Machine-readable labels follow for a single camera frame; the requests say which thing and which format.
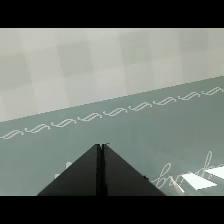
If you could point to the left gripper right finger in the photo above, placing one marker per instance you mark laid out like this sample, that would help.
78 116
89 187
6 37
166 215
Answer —
123 176

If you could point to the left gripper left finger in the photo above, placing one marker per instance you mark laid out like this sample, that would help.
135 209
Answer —
81 176

